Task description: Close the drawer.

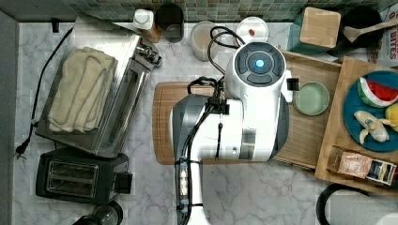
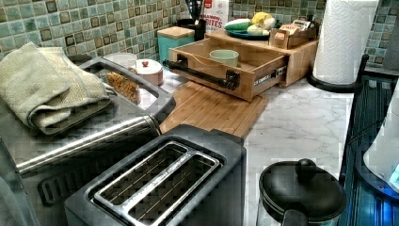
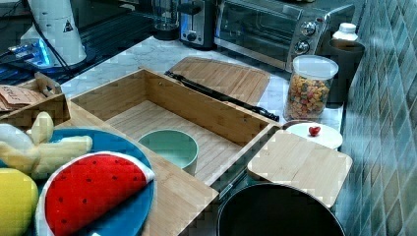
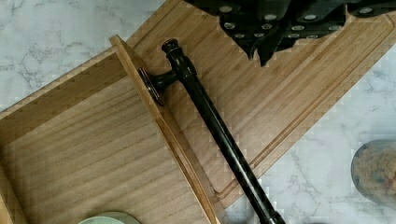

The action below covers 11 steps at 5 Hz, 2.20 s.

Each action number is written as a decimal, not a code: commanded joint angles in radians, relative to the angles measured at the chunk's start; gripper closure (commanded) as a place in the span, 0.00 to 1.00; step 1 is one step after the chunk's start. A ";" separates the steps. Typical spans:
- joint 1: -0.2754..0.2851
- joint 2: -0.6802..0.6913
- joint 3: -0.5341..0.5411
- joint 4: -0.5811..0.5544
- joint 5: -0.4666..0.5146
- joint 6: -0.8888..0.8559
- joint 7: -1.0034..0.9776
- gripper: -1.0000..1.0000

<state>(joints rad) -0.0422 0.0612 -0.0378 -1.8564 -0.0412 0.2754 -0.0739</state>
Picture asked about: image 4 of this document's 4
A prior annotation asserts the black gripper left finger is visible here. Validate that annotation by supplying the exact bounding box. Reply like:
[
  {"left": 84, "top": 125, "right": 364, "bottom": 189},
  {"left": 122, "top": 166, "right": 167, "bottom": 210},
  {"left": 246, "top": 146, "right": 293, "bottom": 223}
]
[{"left": 219, "top": 14, "right": 268, "bottom": 61}]

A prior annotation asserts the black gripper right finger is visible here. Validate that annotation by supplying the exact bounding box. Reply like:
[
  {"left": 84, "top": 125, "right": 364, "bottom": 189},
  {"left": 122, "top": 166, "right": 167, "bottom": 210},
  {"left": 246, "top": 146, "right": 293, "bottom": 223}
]
[{"left": 257, "top": 8, "right": 346, "bottom": 66}]

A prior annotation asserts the black drawer handle bar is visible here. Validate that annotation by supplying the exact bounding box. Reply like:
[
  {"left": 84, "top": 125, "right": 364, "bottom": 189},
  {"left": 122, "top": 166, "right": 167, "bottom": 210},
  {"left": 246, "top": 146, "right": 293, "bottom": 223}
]
[{"left": 138, "top": 39, "right": 286, "bottom": 224}]

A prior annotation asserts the wooden drawer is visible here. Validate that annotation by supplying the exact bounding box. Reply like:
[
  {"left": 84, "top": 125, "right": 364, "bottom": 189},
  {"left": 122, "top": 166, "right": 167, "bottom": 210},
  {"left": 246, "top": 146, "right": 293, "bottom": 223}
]
[{"left": 1, "top": 36, "right": 223, "bottom": 224}]

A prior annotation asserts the green bowl in drawer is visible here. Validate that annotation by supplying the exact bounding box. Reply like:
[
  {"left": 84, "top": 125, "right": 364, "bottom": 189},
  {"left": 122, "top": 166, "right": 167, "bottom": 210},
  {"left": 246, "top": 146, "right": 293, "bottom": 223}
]
[{"left": 78, "top": 212, "right": 141, "bottom": 224}]

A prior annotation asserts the bamboo cutting board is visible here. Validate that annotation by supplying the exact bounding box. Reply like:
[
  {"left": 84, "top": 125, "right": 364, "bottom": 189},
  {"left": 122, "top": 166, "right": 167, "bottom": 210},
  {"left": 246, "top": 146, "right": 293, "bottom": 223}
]
[{"left": 127, "top": 0, "right": 395, "bottom": 207}]

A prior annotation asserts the glass jar with grains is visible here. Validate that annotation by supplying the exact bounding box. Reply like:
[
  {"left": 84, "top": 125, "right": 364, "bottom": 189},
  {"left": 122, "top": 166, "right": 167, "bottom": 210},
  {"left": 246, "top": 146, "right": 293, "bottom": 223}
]
[{"left": 351, "top": 139, "right": 396, "bottom": 208}]

